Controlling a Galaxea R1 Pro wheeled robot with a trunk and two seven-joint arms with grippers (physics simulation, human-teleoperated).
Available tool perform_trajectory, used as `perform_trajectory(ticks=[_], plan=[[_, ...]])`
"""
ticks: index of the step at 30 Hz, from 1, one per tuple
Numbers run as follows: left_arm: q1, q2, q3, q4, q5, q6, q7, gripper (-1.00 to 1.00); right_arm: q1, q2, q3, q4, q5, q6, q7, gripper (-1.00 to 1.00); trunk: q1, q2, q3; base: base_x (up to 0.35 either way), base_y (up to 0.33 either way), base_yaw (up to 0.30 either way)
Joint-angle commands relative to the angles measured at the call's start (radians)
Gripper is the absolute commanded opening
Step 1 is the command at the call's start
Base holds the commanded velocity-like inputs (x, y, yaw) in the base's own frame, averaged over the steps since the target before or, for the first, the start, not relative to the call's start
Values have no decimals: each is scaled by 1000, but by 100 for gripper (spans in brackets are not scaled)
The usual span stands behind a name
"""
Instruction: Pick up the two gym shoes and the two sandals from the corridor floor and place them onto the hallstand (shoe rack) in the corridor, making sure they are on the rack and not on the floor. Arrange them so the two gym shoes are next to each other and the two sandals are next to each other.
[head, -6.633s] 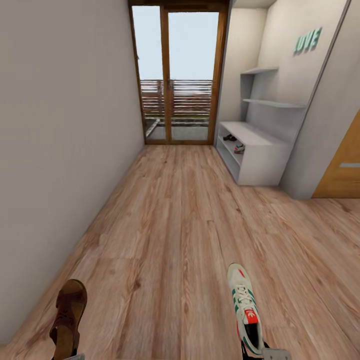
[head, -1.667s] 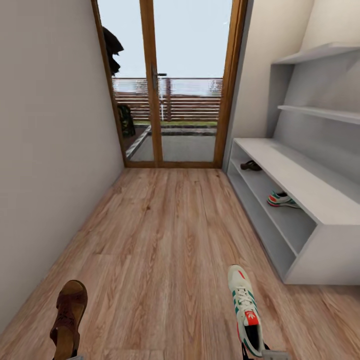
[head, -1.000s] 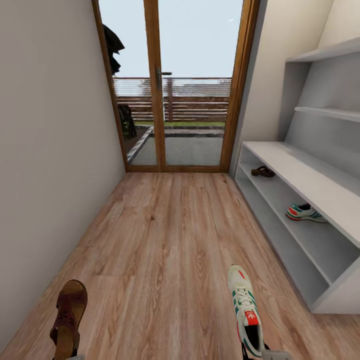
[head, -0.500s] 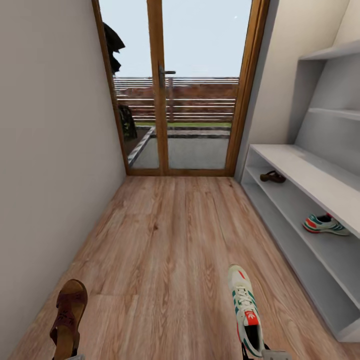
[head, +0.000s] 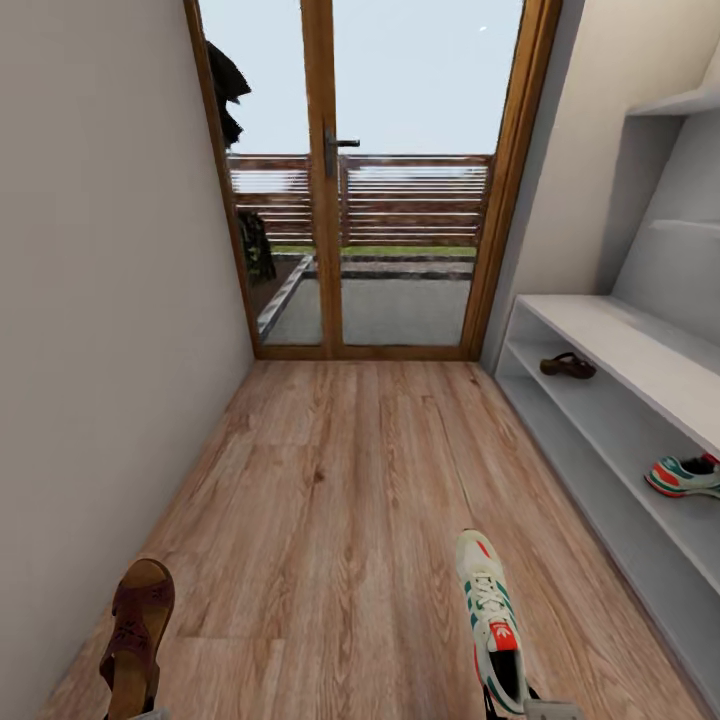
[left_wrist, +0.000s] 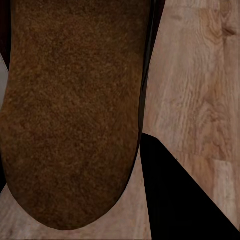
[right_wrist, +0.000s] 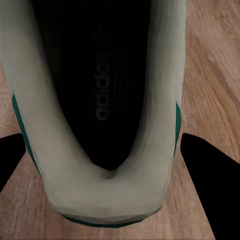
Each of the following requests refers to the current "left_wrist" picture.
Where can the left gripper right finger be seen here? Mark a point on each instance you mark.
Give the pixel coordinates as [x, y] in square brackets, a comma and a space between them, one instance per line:
[178, 208]

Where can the sandal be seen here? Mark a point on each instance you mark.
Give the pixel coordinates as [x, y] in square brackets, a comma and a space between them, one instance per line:
[72, 117]

